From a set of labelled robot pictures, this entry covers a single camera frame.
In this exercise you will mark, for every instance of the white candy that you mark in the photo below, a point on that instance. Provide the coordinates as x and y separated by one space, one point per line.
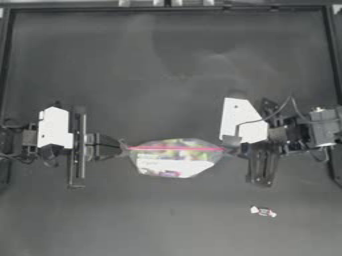
264 211

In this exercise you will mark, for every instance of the clear bag with pink zip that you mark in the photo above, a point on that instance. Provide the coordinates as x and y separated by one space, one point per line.
169 163

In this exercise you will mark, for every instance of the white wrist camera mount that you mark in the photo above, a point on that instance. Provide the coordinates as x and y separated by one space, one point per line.
238 116
54 128

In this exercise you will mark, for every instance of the black table frame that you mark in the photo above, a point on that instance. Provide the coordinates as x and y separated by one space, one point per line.
89 6

